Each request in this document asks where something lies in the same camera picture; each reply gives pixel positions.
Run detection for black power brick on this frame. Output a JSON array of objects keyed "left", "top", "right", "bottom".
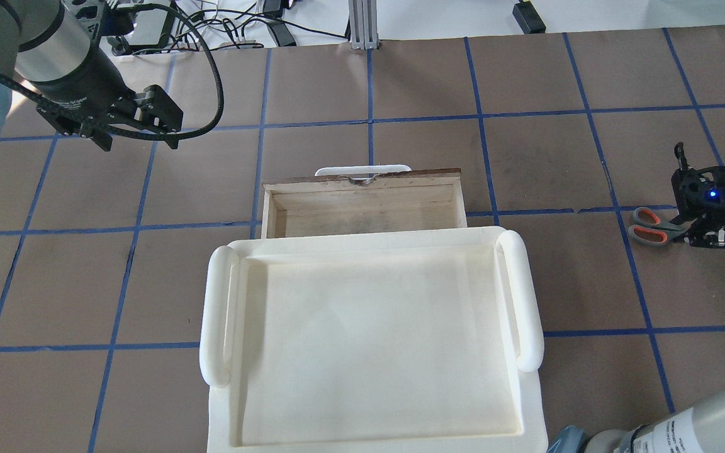
[{"left": 512, "top": 1, "right": 546, "bottom": 35}]

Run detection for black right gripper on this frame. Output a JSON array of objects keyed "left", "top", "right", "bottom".
[{"left": 671, "top": 142, "right": 725, "bottom": 249}]

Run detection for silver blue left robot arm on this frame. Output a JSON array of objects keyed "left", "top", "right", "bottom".
[{"left": 0, "top": 1, "right": 183, "bottom": 151}]

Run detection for light wooden drawer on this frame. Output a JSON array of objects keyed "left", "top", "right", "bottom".
[{"left": 260, "top": 165, "right": 467, "bottom": 238}]

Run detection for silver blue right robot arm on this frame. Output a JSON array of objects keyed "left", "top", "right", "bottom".
[{"left": 548, "top": 142, "right": 725, "bottom": 452}]

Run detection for white plastic tray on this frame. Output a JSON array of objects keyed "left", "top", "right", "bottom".
[{"left": 200, "top": 226, "right": 548, "bottom": 452}]

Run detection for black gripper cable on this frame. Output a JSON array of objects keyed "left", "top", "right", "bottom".
[{"left": 0, "top": 3, "right": 225, "bottom": 140}]

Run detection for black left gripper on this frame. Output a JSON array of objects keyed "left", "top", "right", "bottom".
[{"left": 35, "top": 53, "right": 183, "bottom": 135}]

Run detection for aluminium frame post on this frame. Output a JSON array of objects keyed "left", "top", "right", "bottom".
[{"left": 348, "top": 0, "right": 381, "bottom": 50}]

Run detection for grey orange scissors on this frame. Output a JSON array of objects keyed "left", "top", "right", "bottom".
[{"left": 627, "top": 206, "right": 688, "bottom": 247}]

